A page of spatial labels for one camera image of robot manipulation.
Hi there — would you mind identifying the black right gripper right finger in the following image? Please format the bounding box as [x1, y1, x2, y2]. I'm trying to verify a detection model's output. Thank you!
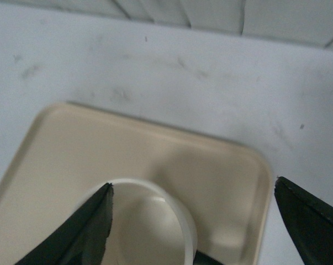
[274, 177, 333, 264]

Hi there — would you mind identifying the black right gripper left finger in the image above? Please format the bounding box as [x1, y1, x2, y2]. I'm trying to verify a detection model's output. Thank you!
[17, 183, 114, 264]

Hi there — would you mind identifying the beige square plastic plate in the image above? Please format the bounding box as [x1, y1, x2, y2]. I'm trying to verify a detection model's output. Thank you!
[0, 104, 272, 264]

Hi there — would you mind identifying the pale grey curtain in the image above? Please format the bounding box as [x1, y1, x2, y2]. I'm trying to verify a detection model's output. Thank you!
[3, 0, 333, 50]

